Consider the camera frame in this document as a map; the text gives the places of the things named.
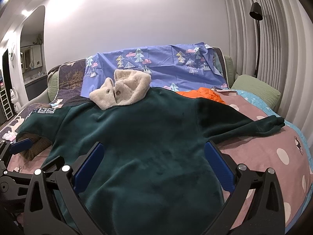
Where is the dark green fleece coat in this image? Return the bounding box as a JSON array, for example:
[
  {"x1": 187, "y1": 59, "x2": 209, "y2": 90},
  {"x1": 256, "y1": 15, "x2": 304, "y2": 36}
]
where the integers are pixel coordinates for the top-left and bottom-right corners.
[{"x1": 16, "y1": 70, "x2": 285, "y2": 234}]

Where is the brown fleece garment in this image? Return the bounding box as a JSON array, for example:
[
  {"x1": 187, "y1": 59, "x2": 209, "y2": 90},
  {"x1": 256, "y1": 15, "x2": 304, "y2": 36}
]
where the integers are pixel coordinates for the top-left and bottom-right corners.
[{"x1": 17, "y1": 133, "x2": 52, "y2": 161}]

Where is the white cat figurine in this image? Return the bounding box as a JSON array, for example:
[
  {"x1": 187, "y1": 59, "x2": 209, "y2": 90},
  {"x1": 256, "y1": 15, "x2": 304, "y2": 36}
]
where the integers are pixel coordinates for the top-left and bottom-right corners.
[{"x1": 10, "y1": 87, "x2": 21, "y2": 113}]

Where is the pink polka-dot bedspread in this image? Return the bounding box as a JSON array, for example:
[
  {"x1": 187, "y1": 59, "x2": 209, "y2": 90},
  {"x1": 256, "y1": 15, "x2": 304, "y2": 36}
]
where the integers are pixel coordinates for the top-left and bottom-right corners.
[{"x1": 1, "y1": 90, "x2": 312, "y2": 232}]

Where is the dark tree-print pillow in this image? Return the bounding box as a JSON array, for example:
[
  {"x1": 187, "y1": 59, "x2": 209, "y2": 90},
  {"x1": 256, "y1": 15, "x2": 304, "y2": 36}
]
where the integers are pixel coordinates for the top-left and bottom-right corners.
[{"x1": 47, "y1": 58, "x2": 85, "y2": 104}]

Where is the green pillow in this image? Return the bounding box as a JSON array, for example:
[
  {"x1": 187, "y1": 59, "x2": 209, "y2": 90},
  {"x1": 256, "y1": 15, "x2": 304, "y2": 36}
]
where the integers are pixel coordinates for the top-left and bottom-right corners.
[{"x1": 231, "y1": 75, "x2": 281, "y2": 110}]

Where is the orange puffer jacket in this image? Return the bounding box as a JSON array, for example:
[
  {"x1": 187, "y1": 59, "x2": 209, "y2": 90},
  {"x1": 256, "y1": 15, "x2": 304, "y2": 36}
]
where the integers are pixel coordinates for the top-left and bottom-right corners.
[{"x1": 176, "y1": 87, "x2": 227, "y2": 105}]

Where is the grey pleated curtain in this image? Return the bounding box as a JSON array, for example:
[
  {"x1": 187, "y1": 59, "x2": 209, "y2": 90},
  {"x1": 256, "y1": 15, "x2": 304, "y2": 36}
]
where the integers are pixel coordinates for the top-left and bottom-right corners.
[{"x1": 226, "y1": 0, "x2": 312, "y2": 143}]

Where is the blue tree-print sheet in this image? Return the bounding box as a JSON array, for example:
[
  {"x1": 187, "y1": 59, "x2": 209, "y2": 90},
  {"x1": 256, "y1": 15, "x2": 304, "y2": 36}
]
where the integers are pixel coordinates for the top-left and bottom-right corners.
[{"x1": 81, "y1": 42, "x2": 227, "y2": 97}]

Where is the black floor lamp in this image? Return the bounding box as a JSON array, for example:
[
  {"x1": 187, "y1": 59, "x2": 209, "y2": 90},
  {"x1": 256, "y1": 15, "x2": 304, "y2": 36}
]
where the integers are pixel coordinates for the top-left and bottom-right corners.
[{"x1": 249, "y1": 2, "x2": 263, "y2": 78}]

